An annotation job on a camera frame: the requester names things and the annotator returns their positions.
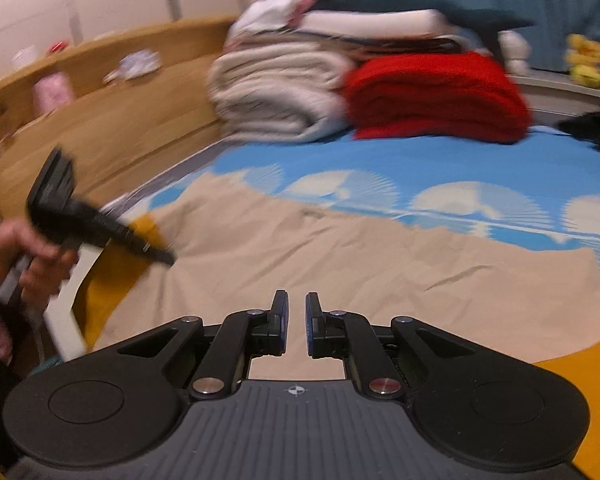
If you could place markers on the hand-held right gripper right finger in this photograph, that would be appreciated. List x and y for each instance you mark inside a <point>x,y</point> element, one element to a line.
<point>311,324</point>

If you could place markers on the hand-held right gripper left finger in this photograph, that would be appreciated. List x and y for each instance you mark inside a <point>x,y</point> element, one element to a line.
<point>279,324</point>

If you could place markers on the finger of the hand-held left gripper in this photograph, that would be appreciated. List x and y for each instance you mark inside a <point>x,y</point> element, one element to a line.
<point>140,242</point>

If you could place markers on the beige and yellow hooded jacket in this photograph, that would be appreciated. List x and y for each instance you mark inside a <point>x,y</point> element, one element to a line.
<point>360,280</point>

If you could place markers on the stack of folded clothes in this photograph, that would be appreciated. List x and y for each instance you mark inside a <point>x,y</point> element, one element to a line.
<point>340,15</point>

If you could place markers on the black clothes pile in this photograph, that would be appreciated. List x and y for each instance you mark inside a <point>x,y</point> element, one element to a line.
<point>595,135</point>

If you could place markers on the person's left hand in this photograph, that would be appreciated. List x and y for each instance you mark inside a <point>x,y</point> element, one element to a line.
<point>15,265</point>

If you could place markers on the wooden headboard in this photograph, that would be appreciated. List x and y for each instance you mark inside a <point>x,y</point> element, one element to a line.
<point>80,125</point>

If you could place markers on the pink container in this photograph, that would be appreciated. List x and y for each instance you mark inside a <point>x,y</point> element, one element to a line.
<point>52,91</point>

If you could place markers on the white patterned cloth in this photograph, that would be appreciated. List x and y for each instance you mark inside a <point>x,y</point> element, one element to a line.
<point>137,64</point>

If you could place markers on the white folded blanket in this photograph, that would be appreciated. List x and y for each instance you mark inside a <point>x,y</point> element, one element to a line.
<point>275,92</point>

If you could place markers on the red folded blanket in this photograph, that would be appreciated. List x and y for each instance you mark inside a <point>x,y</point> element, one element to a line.
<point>440,95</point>

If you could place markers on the white plush toy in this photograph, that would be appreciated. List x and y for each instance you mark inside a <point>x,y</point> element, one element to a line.
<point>515,50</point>

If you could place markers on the yellow plush toys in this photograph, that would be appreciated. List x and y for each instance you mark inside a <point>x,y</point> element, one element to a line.
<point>587,62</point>

